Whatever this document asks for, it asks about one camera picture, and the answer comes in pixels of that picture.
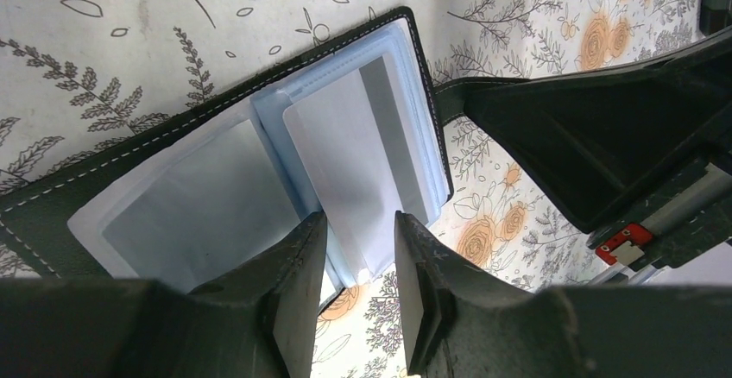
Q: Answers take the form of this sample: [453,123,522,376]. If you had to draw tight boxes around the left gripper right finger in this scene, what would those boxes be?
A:
[394,211,731,377]

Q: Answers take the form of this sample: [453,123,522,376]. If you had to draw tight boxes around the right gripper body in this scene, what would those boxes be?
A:
[587,158,731,270]

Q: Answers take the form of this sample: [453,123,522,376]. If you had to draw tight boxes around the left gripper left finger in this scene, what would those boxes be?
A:
[1,212,327,377]

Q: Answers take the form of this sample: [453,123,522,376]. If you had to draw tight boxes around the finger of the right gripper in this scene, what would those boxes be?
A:
[464,29,731,233]

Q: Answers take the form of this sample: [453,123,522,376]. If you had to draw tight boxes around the black leather card holder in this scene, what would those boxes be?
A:
[1,6,453,302]

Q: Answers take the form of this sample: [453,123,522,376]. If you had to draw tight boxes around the floral table mat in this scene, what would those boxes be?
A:
[1,0,731,377]

